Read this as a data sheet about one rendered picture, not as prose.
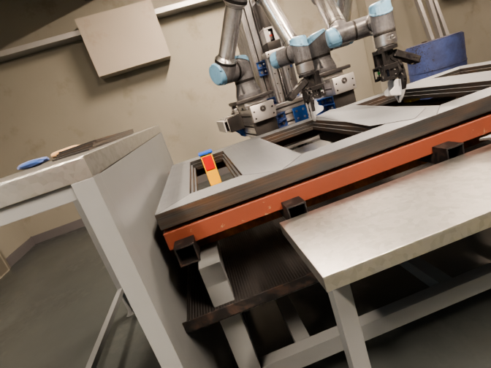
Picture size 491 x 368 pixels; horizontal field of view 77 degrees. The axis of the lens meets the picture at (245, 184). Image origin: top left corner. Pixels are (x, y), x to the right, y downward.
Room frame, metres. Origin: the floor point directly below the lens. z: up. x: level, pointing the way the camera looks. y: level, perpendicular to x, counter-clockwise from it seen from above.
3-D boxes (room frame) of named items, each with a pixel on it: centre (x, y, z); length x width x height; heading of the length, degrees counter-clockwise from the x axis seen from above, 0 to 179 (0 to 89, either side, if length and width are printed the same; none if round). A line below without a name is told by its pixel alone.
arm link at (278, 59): (1.50, -0.35, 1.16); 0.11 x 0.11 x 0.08; 41
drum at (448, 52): (4.01, -2.80, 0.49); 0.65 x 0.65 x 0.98
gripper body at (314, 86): (1.41, -0.41, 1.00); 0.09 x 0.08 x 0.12; 95
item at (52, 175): (1.17, 0.61, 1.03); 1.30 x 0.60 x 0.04; 5
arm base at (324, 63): (1.95, -0.67, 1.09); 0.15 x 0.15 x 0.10
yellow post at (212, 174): (1.33, 0.12, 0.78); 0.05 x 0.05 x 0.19; 5
